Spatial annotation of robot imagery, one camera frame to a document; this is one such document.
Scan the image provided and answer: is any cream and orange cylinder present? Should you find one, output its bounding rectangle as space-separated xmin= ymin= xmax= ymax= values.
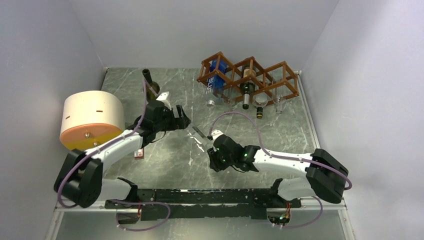
xmin=59 ymin=90 xmax=125 ymax=150

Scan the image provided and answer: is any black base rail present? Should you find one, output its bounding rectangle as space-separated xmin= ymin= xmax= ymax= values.
xmin=104 ymin=188 xmax=301 ymax=221

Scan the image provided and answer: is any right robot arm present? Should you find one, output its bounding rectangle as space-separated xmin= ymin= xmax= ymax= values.
xmin=207 ymin=130 xmax=349 ymax=207

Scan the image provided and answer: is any small red box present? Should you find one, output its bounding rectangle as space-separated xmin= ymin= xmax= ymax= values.
xmin=133 ymin=148 xmax=145 ymax=159

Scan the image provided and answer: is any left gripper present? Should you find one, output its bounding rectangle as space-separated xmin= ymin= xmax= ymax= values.
xmin=154 ymin=104 xmax=191 ymax=132

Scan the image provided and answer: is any clear round glass bottle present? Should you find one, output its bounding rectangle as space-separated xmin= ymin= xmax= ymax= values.
xmin=220 ymin=87 xmax=240 ymax=109

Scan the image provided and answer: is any blue square bottle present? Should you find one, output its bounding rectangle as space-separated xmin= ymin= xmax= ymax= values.
xmin=205 ymin=75 xmax=227 ymax=107

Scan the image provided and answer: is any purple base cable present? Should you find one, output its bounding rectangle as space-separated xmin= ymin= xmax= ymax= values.
xmin=115 ymin=200 xmax=172 ymax=233

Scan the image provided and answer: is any clear square gold-label bottle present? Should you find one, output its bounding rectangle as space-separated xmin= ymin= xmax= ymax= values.
xmin=252 ymin=92 xmax=269 ymax=119

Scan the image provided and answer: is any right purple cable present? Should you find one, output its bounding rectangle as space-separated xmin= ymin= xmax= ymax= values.
xmin=206 ymin=110 xmax=353 ymax=229

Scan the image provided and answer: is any dark green open wine bottle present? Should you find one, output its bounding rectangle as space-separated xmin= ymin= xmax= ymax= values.
xmin=142 ymin=68 xmax=160 ymax=101

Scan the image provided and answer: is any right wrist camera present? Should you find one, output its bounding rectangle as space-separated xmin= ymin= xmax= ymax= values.
xmin=207 ymin=129 xmax=224 ymax=141

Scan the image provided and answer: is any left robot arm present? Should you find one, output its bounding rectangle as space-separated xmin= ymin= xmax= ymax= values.
xmin=53 ymin=100 xmax=192 ymax=208

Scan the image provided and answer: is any brown wooden wine rack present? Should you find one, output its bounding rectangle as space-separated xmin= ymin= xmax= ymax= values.
xmin=196 ymin=51 xmax=300 ymax=102

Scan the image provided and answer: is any dark green labelled wine bottle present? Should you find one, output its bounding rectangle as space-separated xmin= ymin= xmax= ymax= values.
xmin=239 ymin=64 xmax=255 ymax=110

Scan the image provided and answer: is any clear bottle silver cap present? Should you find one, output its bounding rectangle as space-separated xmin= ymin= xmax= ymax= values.
xmin=271 ymin=78 xmax=287 ymax=115

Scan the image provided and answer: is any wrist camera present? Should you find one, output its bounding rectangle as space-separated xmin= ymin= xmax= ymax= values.
xmin=156 ymin=91 xmax=172 ymax=110
xmin=207 ymin=129 xmax=224 ymax=141

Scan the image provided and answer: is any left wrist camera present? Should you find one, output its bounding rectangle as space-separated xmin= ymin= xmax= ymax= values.
xmin=156 ymin=91 xmax=172 ymax=110

